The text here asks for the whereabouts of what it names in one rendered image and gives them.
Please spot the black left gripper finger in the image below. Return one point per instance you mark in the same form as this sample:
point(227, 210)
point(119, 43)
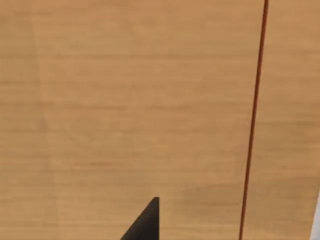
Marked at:
point(148, 223)

